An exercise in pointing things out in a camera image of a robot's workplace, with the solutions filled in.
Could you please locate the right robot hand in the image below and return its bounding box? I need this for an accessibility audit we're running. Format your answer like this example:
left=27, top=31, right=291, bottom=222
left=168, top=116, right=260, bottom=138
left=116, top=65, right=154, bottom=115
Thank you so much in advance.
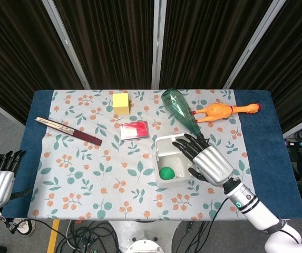
left=171, top=133, right=235, bottom=187

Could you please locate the green ball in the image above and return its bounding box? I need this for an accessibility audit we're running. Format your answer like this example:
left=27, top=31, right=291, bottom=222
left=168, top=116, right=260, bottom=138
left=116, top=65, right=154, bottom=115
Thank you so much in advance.
left=159, top=167, right=176, bottom=181

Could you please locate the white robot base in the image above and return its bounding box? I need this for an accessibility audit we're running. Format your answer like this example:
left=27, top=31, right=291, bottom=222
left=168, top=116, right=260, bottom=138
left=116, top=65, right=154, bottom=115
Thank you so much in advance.
left=108, top=220, right=191, bottom=253

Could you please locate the white plastic container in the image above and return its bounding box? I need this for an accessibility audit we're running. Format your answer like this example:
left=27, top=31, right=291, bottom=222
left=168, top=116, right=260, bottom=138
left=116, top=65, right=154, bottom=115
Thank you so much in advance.
left=154, top=133, right=197, bottom=189

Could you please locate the fruit and leaf print tablecloth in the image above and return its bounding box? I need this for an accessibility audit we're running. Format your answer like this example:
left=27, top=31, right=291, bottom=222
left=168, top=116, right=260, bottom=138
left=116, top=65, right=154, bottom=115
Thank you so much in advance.
left=27, top=89, right=249, bottom=221

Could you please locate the orange rubber chicken toy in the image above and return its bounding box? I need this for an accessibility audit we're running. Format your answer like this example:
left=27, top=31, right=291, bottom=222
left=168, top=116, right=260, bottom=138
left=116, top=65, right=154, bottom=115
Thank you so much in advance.
left=191, top=102, right=262, bottom=124

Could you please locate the blue table cover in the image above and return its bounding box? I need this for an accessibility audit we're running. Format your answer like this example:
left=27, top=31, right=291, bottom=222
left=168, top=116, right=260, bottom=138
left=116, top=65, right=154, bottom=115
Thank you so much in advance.
left=2, top=89, right=302, bottom=219

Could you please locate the green glass bottle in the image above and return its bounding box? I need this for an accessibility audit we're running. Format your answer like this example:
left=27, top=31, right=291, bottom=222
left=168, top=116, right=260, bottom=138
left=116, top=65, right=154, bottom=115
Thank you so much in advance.
left=161, top=88, right=206, bottom=140

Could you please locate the red ink pad box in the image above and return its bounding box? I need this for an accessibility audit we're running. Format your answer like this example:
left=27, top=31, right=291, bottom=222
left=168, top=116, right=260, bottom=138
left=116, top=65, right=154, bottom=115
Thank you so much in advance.
left=119, top=121, right=150, bottom=142

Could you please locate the black power strip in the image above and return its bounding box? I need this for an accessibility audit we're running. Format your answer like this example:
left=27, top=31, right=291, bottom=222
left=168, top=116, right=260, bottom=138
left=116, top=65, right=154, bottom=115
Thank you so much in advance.
left=284, top=139, right=302, bottom=148

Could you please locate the dark red folded fan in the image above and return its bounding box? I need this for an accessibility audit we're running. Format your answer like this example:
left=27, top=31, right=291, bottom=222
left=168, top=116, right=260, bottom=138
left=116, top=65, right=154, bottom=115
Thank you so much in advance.
left=34, top=116, right=103, bottom=147

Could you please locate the yellow cube block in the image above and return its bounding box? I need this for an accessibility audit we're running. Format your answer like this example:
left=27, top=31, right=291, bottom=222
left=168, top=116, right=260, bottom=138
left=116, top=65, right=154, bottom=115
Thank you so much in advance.
left=112, top=92, right=130, bottom=115

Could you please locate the dark partition panel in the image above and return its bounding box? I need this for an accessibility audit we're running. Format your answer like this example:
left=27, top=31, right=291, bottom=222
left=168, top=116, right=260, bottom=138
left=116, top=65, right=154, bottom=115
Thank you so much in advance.
left=53, top=0, right=157, bottom=90
left=159, top=0, right=275, bottom=90
left=231, top=0, right=302, bottom=134
left=0, top=0, right=85, bottom=124

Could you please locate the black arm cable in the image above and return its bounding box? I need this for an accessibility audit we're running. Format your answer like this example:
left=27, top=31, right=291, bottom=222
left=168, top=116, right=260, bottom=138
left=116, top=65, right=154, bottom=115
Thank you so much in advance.
left=192, top=197, right=230, bottom=253

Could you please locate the black floor cable bundle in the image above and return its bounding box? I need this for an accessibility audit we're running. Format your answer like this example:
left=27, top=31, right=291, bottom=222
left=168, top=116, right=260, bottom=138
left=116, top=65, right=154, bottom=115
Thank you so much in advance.
left=34, top=220, right=126, bottom=253

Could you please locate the grey partition post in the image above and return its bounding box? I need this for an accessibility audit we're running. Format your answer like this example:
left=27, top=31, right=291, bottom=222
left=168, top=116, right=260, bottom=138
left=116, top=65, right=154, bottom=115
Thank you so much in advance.
left=41, top=0, right=91, bottom=90
left=150, top=0, right=165, bottom=90
left=222, top=0, right=282, bottom=90

